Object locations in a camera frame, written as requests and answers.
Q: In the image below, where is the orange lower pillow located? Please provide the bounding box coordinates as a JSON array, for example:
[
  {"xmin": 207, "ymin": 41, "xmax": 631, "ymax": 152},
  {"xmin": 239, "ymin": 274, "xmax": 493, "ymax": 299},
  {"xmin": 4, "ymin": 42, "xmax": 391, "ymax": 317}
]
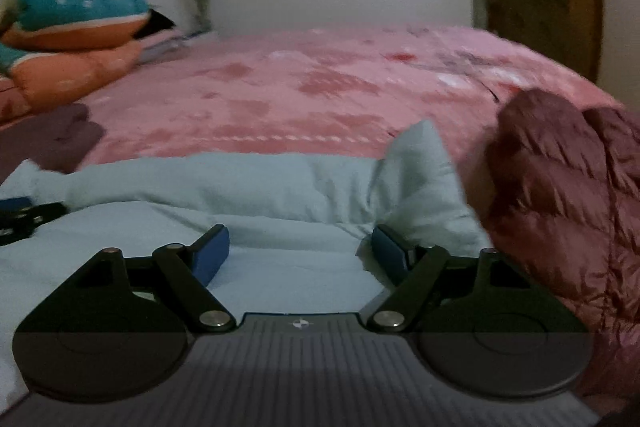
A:
[{"xmin": 0, "ymin": 41, "xmax": 145, "ymax": 108}]

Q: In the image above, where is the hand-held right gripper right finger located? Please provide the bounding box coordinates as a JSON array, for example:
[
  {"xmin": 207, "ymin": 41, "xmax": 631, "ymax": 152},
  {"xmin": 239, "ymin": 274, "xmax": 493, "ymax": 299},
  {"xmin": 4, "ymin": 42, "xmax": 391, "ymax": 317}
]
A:
[{"xmin": 366, "ymin": 224, "xmax": 553, "ymax": 334}]

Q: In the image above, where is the orange and teal pillow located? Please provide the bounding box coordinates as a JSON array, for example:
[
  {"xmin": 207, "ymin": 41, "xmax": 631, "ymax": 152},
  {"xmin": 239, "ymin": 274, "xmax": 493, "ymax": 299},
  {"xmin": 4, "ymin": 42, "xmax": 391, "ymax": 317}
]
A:
[{"xmin": 0, "ymin": 0, "xmax": 151, "ymax": 52}]

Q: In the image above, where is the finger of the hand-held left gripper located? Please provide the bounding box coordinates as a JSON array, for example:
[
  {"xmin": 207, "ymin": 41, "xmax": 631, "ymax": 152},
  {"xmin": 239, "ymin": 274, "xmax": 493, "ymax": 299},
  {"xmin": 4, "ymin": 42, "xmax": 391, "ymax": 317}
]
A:
[{"xmin": 0, "ymin": 196, "xmax": 68, "ymax": 248}]

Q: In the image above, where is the wooden dresser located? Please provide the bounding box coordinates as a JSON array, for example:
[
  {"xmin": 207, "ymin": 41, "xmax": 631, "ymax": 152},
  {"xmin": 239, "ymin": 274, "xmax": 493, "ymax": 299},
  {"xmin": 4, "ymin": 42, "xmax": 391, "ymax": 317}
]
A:
[{"xmin": 486, "ymin": 0, "xmax": 605, "ymax": 84}]

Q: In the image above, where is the pink printed pillow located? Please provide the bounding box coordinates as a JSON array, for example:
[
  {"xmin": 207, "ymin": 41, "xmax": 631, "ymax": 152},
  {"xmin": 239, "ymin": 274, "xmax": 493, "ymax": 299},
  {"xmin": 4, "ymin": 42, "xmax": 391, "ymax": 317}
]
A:
[{"xmin": 0, "ymin": 77, "xmax": 32, "ymax": 128}]

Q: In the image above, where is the pink printed bed sheet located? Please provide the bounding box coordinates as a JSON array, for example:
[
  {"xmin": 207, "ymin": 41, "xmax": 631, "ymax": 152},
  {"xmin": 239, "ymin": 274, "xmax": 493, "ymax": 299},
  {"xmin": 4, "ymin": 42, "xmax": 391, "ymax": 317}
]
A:
[{"xmin": 0, "ymin": 24, "xmax": 636, "ymax": 218}]

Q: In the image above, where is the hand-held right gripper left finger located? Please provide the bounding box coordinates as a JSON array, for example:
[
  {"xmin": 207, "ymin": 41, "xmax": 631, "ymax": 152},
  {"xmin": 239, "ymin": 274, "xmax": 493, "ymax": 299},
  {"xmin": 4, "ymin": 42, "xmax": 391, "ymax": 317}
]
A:
[{"xmin": 45, "ymin": 224, "xmax": 237, "ymax": 334}]

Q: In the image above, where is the dark purple down jacket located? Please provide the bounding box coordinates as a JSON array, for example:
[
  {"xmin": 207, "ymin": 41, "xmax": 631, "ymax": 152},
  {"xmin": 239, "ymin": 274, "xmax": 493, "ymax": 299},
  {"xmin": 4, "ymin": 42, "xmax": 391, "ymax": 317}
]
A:
[{"xmin": 0, "ymin": 103, "xmax": 107, "ymax": 180}]

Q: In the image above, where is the light blue padded jacket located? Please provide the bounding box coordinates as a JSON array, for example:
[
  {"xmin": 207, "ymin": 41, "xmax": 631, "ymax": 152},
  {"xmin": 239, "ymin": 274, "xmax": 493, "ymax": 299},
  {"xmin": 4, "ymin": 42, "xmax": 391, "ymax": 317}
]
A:
[{"xmin": 0, "ymin": 119, "xmax": 493, "ymax": 400}]

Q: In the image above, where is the maroon down jacket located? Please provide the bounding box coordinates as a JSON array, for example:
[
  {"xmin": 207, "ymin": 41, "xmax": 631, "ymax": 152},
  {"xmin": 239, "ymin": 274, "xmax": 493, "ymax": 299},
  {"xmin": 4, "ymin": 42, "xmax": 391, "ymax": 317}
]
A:
[{"xmin": 480, "ymin": 88, "xmax": 640, "ymax": 418}]

